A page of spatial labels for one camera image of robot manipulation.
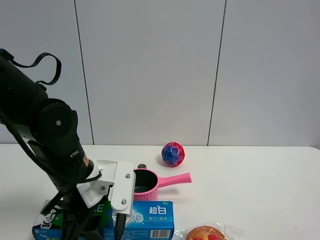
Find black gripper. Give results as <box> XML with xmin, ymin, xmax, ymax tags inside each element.
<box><xmin>61</xmin><ymin>191</ymin><xmax>111</xmax><ymax>240</ymax></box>

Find Darlie toothpaste box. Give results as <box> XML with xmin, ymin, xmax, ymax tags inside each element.
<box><xmin>32</xmin><ymin>199</ymin><xmax>175</xmax><ymax>240</ymax></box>

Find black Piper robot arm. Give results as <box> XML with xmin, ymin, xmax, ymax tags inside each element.
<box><xmin>0</xmin><ymin>49</ymin><xmax>102</xmax><ymax>240</ymax></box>

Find small grey metal cap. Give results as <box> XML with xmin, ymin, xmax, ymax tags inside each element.
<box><xmin>137</xmin><ymin>163</ymin><xmax>147</xmax><ymax>169</ymax></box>

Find red blue spotted ball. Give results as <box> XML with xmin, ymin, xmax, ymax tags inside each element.
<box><xmin>161</xmin><ymin>142</ymin><xmax>185</xmax><ymax>167</ymax></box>

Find wrapped pastry with red topping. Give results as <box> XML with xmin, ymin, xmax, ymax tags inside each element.
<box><xmin>171</xmin><ymin>221</ymin><xmax>244</xmax><ymax>240</ymax></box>

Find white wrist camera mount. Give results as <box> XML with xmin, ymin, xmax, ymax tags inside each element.
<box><xmin>76</xmin><ymin>159</ymin><xmax>136</xmax><ymax>217</ymax></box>

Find pink saucepan with handle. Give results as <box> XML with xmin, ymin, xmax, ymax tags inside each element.
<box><xmin>133</xmin><ymin>168</ymin><xmax>192</xmax><ymax>201</ymax></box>

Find black braided cable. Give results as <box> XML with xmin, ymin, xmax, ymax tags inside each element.
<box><xmin>0</xmin><ymin>52</ymin><xmax>127</xmax><ymax>240</ymax></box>

